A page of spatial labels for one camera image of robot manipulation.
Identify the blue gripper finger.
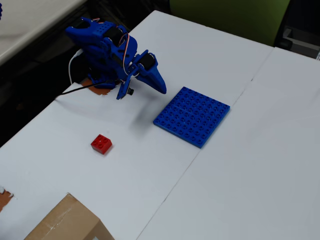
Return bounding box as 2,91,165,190
149,59,168,94
135,73,166,95

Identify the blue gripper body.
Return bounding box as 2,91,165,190
128,49,159,76

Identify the red 2x2 building block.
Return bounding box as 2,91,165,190
90,134,113,156

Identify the blue 8x8 building plate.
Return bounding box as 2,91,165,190
152,86,231,149

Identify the white background table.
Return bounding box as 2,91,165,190
0,0,88,66

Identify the black background furniture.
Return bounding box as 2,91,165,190
273,0,320,61

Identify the brown cardboard box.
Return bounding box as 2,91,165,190
23,192,116,240

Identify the white red servo wire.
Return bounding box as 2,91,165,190
119,31,131,76

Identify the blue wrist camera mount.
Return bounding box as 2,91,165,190
116,72,135,101

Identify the black cable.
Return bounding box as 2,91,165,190
56,79,118,97

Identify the white cable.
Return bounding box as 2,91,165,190
68,48,85,86

